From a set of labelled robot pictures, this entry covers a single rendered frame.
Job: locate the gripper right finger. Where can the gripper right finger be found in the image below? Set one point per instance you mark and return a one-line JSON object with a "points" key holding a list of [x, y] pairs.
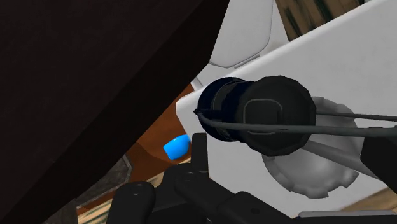
{"points": [[382, 161]]}

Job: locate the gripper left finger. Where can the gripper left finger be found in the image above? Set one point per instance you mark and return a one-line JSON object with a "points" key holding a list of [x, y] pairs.
{"points": [[198, 189]]}

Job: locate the small blue cylinder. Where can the small blue cylinder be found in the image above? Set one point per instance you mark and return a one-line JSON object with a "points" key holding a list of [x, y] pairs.
{"points": [[177, 147]]}

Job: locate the white ribbed round object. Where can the white ribbed round object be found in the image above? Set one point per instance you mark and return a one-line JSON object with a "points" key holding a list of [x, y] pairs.
{"points": [[310, 176]]}

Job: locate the white toilet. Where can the white toilet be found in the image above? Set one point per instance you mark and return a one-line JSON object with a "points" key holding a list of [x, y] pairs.
{"points": [[341, 62]]}

